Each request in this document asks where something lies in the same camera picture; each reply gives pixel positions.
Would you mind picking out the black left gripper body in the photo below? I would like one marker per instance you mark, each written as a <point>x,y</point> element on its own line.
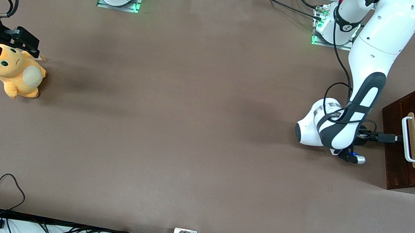
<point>372,136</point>

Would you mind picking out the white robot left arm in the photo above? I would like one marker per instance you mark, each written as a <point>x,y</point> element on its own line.
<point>386,36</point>

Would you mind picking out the orange plush toy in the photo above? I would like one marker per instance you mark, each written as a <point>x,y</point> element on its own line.
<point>18,78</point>

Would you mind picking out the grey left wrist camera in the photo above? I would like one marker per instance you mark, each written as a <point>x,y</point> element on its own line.
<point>357,158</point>

